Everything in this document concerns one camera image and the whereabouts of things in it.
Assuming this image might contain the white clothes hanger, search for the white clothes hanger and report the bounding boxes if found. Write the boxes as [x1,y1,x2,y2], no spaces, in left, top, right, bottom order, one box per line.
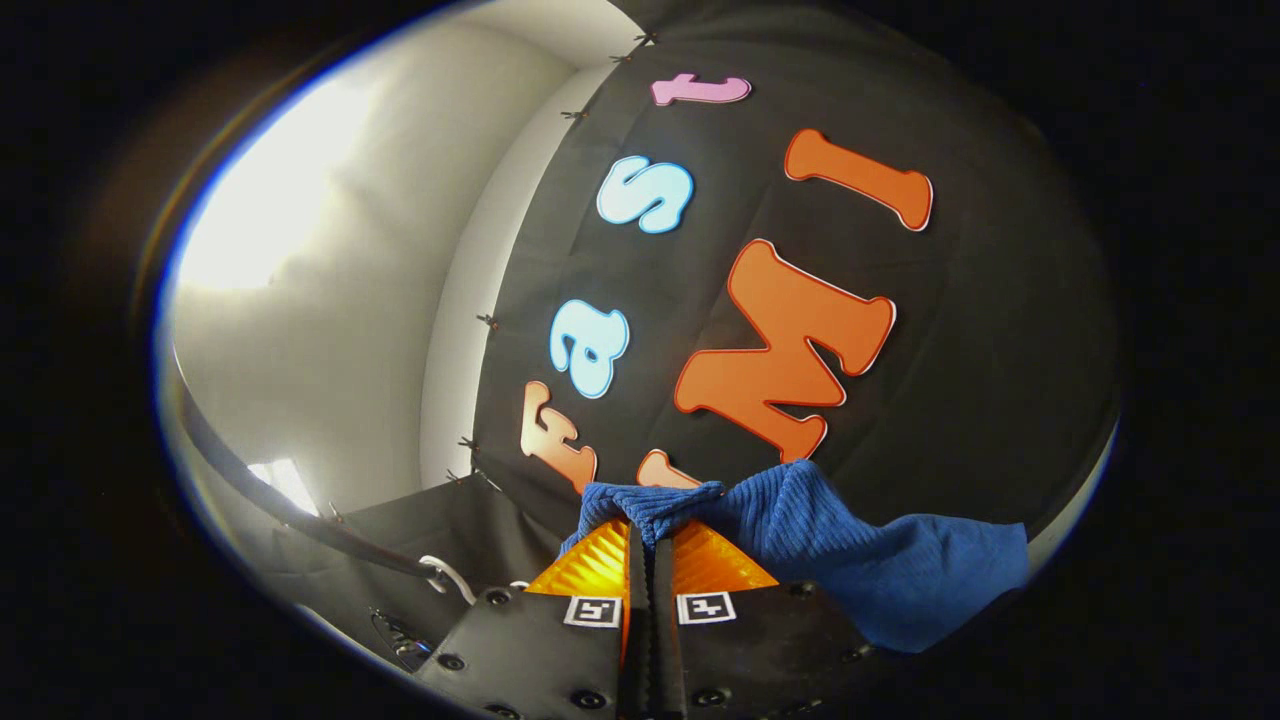
[418,553,529,608]

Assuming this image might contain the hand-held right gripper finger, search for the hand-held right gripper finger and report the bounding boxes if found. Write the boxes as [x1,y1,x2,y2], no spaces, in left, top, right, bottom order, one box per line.
[412,515,653,720]
[652,520,883,720]

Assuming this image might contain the blue knit jacket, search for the blue knit jacket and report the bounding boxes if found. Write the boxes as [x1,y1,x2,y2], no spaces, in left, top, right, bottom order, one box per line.
[560,460,1031,656]

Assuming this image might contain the black backdrop cloth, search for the black backdrop cloth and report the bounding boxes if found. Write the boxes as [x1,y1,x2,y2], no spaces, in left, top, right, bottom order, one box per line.
[270,0,1123,641]

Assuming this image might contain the black clothes rack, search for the black clothes rack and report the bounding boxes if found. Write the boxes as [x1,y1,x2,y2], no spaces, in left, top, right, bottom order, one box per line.
[172,375,456,586]

